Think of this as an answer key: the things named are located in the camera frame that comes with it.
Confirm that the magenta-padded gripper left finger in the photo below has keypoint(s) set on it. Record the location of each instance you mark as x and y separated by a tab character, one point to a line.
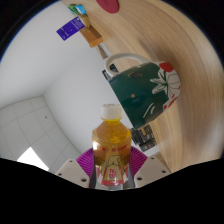
71	171

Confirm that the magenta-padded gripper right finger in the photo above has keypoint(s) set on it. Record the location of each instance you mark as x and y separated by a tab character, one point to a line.
152	170

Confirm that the yellow drink bottle white cap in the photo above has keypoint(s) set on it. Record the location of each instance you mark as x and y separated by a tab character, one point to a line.
111	146

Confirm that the small dark brown box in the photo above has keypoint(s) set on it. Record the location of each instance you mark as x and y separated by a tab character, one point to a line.
147	146

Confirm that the large ceiling light panel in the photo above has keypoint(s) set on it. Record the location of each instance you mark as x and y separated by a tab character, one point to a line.
31	159

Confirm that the green floral mug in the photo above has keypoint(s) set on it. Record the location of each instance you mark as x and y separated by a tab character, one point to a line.
140	93

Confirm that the orange wooden tissue box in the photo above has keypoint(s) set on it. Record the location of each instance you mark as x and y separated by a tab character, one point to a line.
92	36

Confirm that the purple standing pouch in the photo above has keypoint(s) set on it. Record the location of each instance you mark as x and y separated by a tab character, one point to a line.
70	29

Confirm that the small tan box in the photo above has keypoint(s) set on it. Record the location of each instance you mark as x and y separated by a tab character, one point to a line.
85	20

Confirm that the small blue pack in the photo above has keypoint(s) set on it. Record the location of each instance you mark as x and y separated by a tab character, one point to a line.
81	9

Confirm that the flat round red coaster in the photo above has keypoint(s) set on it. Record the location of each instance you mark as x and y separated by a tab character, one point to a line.
107	5

